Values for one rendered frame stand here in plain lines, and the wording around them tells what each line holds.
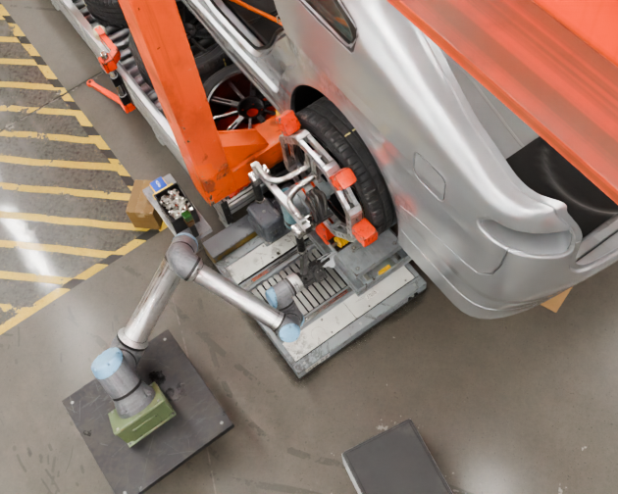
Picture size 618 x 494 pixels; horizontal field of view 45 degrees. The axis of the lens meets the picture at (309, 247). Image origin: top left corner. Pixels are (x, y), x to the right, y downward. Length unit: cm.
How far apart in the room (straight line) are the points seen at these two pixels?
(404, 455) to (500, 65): 266
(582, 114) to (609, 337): 326
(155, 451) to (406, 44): 212
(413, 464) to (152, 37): 205
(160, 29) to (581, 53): 215
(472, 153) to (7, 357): 285
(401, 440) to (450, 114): 155
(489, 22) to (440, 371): 306
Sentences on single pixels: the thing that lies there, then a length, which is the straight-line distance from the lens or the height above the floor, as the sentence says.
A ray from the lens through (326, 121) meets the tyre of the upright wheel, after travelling 318.
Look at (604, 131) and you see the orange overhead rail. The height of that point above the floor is 300.
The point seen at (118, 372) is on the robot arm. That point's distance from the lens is 342.
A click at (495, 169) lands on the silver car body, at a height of 167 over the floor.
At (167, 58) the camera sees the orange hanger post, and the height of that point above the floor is 155.
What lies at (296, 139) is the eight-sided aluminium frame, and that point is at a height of 112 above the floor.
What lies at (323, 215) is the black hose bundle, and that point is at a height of 99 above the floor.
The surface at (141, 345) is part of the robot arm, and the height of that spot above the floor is 52.
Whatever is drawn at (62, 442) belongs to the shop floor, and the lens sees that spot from 412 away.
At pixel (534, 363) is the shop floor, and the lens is 398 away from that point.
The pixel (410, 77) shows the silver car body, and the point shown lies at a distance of 257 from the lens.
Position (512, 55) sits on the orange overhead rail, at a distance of 93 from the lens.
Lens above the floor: 368
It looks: 61 degrees down
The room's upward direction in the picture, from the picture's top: 11 degrees counter-clockwise
